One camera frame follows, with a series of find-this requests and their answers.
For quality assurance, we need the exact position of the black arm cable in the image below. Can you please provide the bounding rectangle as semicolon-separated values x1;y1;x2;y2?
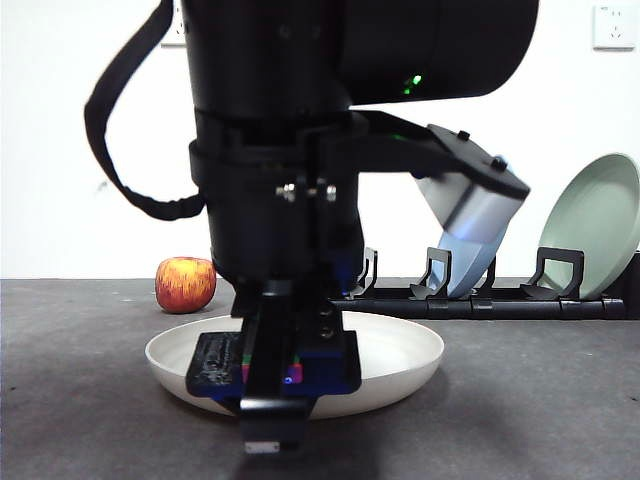
83;0;206;221

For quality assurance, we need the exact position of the black plate rack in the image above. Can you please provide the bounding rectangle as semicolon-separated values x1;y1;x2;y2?
327;245;640;321

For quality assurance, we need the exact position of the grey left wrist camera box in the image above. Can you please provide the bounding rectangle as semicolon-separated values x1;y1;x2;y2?
413;123;531;244

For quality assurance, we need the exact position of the pale yellow cream plate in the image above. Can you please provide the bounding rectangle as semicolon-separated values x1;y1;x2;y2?
144;310;446;421

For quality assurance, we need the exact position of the blue plate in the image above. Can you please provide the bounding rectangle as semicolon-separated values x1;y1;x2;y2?
430;155;510;297

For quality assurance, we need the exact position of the green plate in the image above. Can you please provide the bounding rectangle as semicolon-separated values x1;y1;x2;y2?
538;152;640;300

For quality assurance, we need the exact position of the red yellow apple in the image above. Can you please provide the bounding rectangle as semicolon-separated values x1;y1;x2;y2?
155;256;218;315

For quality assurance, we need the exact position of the white wall power socket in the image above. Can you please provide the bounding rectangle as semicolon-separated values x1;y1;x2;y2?
593;3;638;50
160;2;188;49

